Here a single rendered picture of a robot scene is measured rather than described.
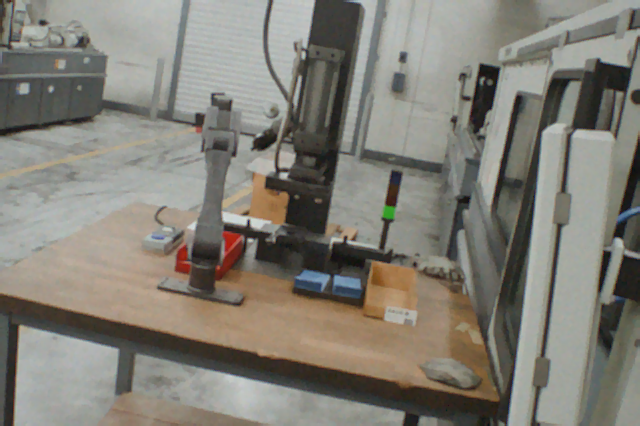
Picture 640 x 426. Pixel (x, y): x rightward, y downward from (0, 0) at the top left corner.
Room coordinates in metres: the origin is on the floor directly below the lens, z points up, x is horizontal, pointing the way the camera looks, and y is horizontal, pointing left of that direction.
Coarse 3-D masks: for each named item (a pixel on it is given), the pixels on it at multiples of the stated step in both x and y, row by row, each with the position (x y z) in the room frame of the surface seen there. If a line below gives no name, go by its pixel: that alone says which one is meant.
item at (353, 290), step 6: (336, 276) 1.82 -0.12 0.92; (336, 282) 1.77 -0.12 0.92; (342, 282) 1.77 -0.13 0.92; (354, 282) 1.79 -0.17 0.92; (336, 288) 1.68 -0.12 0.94; (342, 288) 1.68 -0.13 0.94; (348, 288) 1.67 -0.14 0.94; (354, 288) 1.67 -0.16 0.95; (342, 294) 1.68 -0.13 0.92; (348, 294) 1.68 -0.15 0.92; (354, 294) 1.68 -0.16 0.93; (360, 294) 1.68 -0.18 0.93
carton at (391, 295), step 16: (384, 272) 1.86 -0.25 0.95; (400, 272) 1.85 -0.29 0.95; (368, 288) 1.62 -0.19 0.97; (384, 288) 1.84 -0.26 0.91; (400, 288) 1.85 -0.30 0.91; (416, 288) 1.68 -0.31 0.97; (368, 304) 1.62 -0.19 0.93; (384, 304) 1.71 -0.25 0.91; (400, 304) 1.73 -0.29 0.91; (400, 320) 1.61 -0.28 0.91
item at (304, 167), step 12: (312, 156) 1.94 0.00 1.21; (300, 168) 1.90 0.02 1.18; (312, 168) 1.93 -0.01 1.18; (324, 168) 2.06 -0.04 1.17; (276, 180) 1.92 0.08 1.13; (288, 180) 1.92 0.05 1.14; (300, 180) 1.93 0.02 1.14; (312, 180) 1.93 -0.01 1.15; (324, 180) 2.00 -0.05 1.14; (276, 192) 2.00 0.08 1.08; (288, 192) 1.92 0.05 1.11; (300, 192) 1.91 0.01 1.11; (312, 192) 1.91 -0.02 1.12; (324, 192) 1.91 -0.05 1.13
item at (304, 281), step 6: (300, 276) 1.76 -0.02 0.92; (306, 276) 1.77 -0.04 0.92; (318, 276) 1.79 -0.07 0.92; (324, 276) 1.80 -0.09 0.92; (300, 282) 1.68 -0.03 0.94; (306, 282) 1.68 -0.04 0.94; (312, 282) 1.67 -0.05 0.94; (318, 282) 1.67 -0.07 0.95; (324, 282) 1.75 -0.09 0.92; (306, 288) 1.68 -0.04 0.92; (312, 288) 1.68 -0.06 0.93; (318, 288) 1.68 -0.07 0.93
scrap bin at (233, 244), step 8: (224, 232) 1.94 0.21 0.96; (232, 240) 1.93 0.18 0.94; (240, 240) 1.89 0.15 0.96; (184, 248) 1.75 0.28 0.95; (232, 248) 1.79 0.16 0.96; (240, 248) 1.91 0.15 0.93; (176, 256) 1.70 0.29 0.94; (184, 256) 1.76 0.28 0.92; (224, 256) 1.71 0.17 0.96; (232, 256) 1.81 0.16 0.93; (240, 256) 1.92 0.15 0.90; (176, 264) 1.70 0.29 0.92; (184, 264) 1.70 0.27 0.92; (224, 264) 1.72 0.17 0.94; (232, 264) 1.83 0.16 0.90; (184, 272) 1.70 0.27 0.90; (216, 272) 1.69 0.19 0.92; (224, 272) 1.73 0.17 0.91; (216, 280) 1.69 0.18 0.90
